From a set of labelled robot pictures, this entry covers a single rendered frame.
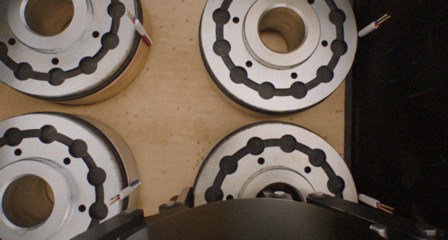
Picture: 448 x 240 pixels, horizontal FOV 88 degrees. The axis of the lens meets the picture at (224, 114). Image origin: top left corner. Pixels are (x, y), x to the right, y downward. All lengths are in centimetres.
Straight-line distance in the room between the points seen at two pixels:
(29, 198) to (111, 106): 8
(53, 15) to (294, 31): 17
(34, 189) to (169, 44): 13
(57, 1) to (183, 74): 9
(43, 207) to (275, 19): 20
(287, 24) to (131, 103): 12
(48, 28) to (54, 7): 1
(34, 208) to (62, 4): 14
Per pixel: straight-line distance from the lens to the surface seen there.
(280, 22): 18
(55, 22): 21
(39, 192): 21
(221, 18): 16
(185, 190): 16
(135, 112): 18
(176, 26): 19
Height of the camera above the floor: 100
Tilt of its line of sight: 86 degrees down
